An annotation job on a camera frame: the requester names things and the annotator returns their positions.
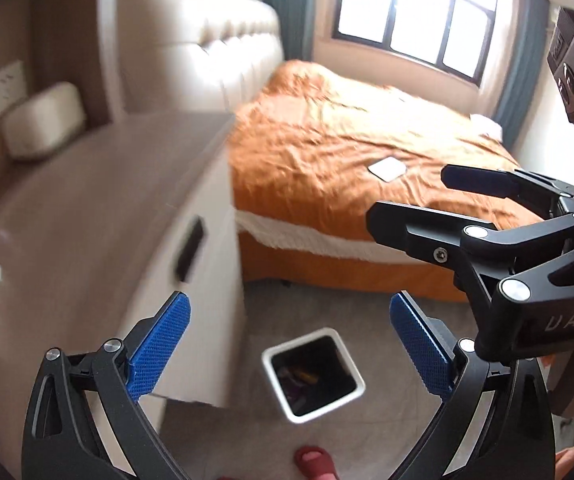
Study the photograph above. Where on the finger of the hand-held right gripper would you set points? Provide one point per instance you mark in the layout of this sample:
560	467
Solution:
477	179
417	232

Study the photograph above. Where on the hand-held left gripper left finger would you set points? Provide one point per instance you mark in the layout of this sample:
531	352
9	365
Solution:
162	342

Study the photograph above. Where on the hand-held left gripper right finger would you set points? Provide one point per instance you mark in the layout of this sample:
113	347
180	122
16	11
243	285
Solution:
419	345

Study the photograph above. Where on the white square trash bin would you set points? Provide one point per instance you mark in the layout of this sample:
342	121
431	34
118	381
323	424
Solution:
317	335

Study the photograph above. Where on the white pillow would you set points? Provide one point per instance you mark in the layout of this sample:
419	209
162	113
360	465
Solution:
487	126

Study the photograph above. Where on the white desk drawer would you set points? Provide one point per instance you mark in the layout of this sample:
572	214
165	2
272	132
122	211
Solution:
212	310

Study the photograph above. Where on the white card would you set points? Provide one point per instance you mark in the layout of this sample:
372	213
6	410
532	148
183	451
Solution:
388	169

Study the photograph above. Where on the colourful wrapper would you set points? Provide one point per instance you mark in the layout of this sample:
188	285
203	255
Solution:
303	376

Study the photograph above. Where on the teal curtain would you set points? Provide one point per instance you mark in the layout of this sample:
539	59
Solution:
289	5
524	60

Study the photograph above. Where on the bed with orange cover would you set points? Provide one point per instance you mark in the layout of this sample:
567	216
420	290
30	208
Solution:
327	125

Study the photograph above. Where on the wooden desk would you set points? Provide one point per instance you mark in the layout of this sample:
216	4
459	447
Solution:
92	220

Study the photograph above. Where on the red slipper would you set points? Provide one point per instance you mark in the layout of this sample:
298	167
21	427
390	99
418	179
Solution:
317	465

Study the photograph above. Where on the dark framed window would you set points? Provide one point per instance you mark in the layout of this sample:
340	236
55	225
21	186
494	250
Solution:
417	5

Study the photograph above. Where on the cream tissue box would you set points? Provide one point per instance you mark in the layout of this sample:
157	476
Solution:
44	120

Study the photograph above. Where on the cream padded headboard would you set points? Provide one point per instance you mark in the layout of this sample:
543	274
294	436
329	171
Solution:
207	30

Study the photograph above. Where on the white wall socket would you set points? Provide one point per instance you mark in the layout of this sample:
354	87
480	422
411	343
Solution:
9	87

